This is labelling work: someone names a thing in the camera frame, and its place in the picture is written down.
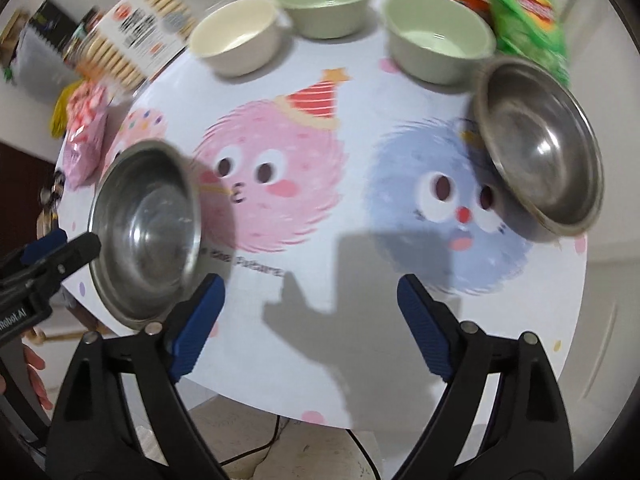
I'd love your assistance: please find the medium stainless steel bowl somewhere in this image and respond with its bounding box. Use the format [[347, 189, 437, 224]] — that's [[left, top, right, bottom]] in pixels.
[[88, 140, 202, 330]]

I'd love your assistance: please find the left human hand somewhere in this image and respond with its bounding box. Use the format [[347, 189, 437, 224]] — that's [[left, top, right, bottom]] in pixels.
[[9, 344, 53, 411]]

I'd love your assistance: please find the yellow plastic bag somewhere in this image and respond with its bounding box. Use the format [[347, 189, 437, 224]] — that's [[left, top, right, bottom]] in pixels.
[[49, 86, 74, 139]]

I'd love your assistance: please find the pink snack bag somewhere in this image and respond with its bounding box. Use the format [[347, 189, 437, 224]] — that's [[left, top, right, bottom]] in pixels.
[[62, 80, 110, 190]]

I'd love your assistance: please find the biscuit package white label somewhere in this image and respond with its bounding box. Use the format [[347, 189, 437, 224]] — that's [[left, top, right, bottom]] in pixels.
[[67, 0, 196, 94]]

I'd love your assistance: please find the small stainless steel bowl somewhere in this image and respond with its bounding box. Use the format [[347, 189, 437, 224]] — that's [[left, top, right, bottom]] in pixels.
[[472, 55, 604, 236]]

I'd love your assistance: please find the cream ceramic bowl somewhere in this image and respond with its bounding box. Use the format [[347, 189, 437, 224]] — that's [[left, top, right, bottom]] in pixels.
[[189, 0, 282, 78]]

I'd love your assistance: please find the cartoon printed table cover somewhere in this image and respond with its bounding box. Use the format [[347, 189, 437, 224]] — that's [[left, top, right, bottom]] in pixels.
[[53, 0, 589, 430]]

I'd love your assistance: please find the green ceramic bowl far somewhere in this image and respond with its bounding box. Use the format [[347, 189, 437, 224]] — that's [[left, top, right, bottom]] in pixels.
[[277, 0, 370, 40]]

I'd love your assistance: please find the green ceramic bowl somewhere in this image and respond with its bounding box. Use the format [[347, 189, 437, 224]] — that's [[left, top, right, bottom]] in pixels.
[[277, 0, 370, 40], [382, 0, 496, 86]]

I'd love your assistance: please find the green ceramic bowl near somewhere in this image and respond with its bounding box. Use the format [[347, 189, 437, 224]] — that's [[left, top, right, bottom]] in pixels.
[[382, 0, 496, 86]]

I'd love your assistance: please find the green chips bag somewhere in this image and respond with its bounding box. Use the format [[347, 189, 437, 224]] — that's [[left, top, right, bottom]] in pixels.
[[488, 0, 570, 86]]

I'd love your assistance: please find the black floor cable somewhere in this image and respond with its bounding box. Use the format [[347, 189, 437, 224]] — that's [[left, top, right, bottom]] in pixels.
[[219, 410, 386, 480]]

